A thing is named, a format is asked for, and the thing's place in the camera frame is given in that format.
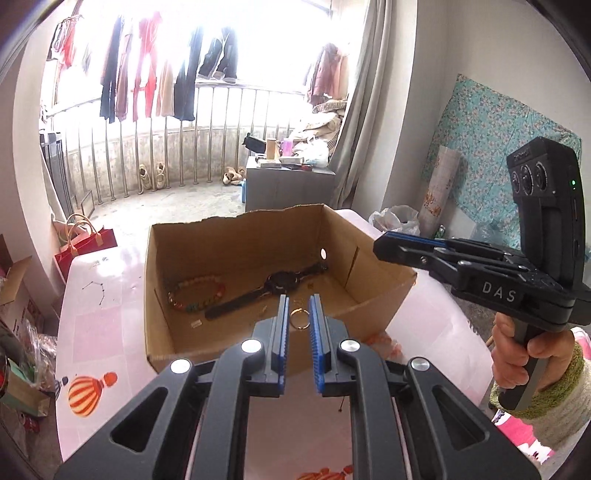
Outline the grey curtain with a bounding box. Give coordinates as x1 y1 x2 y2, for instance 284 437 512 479
329 1 394 209

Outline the metal balcony railing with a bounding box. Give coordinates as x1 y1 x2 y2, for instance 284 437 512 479
46 82 310 208

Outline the person's right hand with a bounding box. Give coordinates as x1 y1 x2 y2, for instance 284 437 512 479
492 313 575 392

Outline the rolled paper poster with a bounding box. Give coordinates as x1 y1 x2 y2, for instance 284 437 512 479
418 146 461 238

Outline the black hanging jacket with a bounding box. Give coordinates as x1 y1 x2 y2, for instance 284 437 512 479
197 28 238 84

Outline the green knit sleeve forearm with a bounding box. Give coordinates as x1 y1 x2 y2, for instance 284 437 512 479
506 342 591 452

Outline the dark navy hanging garment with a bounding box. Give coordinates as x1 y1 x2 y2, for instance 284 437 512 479
173 28 202 122

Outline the red hanging garment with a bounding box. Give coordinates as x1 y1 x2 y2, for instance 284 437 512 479
132 12 161 121

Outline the black wristwatch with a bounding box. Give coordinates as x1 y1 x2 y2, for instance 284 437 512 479
204 261 329 320

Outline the large open cardboard box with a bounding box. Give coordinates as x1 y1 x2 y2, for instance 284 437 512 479
144 204 416 373

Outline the grey cabinet on balcony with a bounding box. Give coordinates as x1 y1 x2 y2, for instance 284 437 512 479
242 157 335 212

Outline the multicolour bead bracelet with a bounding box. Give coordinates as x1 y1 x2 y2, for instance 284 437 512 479
165 274 228 314

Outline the white plastic bag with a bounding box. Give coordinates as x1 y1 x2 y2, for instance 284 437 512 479
369 205 421 236

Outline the pink patterned table cover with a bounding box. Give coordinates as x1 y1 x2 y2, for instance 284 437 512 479
56 225 492 479

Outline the red gift bag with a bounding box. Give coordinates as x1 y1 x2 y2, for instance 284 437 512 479
54 213 117 282

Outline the small cardboard box with clutter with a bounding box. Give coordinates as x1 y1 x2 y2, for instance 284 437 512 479
0 236 44 335

